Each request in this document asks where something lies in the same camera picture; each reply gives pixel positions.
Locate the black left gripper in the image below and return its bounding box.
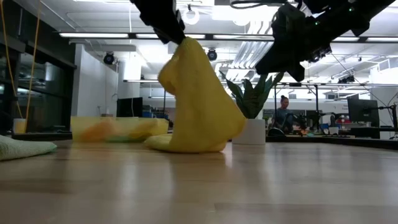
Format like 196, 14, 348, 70
130, 0, 187, 45

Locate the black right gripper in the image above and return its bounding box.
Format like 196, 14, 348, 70
255, 4, 324, 82

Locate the orange microfiber towel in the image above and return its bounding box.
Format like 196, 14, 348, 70
80, 119, 121, 142

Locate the yellow translucent plastic bin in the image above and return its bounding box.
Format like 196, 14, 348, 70
70, 116, 170, 144

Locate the light green microfiber towel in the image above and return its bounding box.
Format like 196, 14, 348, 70
0, 134, 58, 162

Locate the artificial green snake plant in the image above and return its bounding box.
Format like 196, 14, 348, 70
219, 70, 285, 121

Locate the person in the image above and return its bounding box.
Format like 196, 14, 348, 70
272, 95, 295, 134

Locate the white round plant pot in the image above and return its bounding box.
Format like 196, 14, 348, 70
232, 118, 267, 146

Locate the long ceiling light bar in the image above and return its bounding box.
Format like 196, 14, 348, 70
58, 32, 398, 44

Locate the black computer monitor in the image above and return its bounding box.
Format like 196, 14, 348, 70
116, 96, 144, 118
347, 98, 381, 128

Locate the small yellow container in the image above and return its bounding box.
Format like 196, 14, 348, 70
12, 118, 27, 134

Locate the white ring lamp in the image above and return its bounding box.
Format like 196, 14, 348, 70
182, 6, 201, 26

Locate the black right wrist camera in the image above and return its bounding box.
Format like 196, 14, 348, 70
306, 43, 333, 63

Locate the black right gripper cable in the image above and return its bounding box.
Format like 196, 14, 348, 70
229, 0, 280, 9

